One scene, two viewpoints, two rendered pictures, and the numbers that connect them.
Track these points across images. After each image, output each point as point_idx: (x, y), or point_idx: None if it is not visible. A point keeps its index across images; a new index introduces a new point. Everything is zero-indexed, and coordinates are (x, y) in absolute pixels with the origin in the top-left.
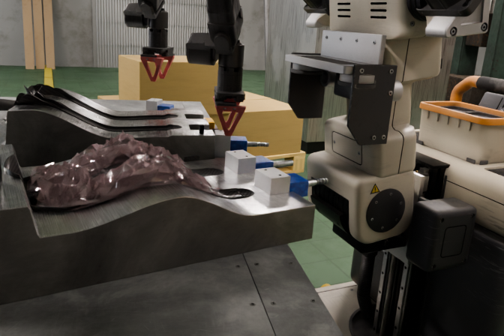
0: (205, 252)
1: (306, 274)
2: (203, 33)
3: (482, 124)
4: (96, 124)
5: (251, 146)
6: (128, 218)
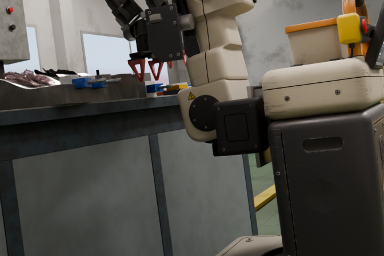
0: (10, 107)
1: (27, 108)
2: None
3: (286, 33)
4: None
5: (162, 88)
6: None
